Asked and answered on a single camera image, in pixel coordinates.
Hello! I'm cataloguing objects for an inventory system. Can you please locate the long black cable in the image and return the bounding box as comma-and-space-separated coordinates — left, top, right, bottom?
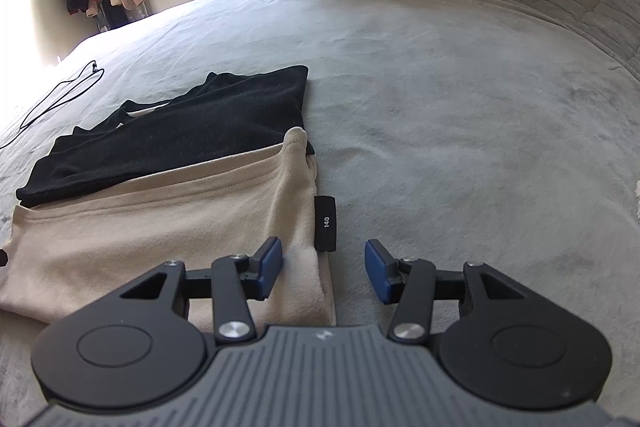
0, 61, 103, 150

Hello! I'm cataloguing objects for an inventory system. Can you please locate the bed with grey sheet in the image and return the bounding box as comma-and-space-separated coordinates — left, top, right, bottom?
0, 0, 640, 427

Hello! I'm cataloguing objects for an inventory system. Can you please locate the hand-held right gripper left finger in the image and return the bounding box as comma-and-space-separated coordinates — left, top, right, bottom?
107, 236, 284, 346

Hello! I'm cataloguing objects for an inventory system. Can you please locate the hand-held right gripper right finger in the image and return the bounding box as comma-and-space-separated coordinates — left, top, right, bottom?
364, 238, 539, 346

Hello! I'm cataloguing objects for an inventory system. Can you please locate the beige and black sweatshirt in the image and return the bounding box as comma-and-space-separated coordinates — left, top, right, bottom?
0, 65, 337, 328

